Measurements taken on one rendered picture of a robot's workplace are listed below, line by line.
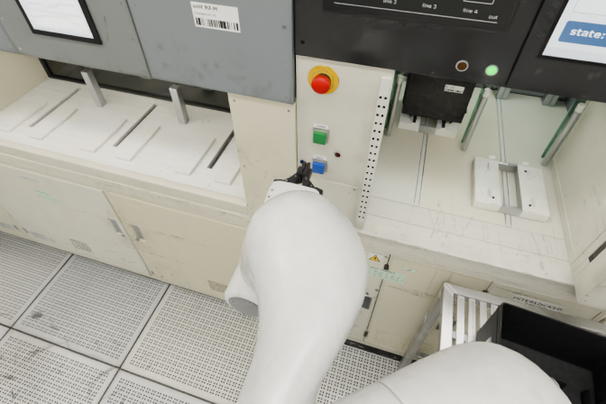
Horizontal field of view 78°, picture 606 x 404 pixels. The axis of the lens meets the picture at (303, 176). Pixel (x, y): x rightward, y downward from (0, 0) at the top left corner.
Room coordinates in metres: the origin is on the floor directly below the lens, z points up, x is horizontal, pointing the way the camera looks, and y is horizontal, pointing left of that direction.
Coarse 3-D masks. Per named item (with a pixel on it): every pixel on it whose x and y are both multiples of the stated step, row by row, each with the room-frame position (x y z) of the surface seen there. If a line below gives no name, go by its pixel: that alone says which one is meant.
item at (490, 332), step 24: (504, 312) 0.39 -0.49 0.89; (528, 312) 0.38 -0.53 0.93; (480, 336) 0.37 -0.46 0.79; (504, 336) 0.38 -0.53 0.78; (528, 336) 0.36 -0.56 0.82; (552, 336) 0.35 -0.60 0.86; (576, 336) 0.33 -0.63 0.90; (600, 336) 0.32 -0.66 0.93; (552, 360) 0.32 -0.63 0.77; (576, 360) 0.32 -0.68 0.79; (600, 360) 0.30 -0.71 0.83; (576, 384) 0.27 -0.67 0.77; (600, 384) 0.26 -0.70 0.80
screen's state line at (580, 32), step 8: (568, 24) 0.57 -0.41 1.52; (576, 24) 0.57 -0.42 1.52; (584, 24) 0.56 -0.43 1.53; (592, 24) 0.56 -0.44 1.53; (600, 24) 0.56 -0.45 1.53; (568, 32) 0.57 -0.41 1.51; (576, 32) 0.56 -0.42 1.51; (584, 32) 0.56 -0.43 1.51; (592, 32) 0.56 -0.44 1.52; (600, 32) 0.56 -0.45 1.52; (560, 40) 0.57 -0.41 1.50; (568, 40) 0.57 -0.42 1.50; (576, 40) 0.56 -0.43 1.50; (584, 40) 0.56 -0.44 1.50; (592, 40) 0.56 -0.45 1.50; (600, 40) 0.55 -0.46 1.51
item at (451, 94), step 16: (416, 80) 1.12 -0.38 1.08; (432, 80) 1.10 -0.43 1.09; (448, 80) 1.09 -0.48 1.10; (416, 96) 1.11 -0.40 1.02; (432, 96) 1.10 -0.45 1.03; (448, 96) 1.08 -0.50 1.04; (464, 96) 1.07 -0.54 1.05; (416, 112) 1.11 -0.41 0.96; (432, 112) 1.09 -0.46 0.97; (448, 112) 1.08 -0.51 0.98; (464, 112) 1.06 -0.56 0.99
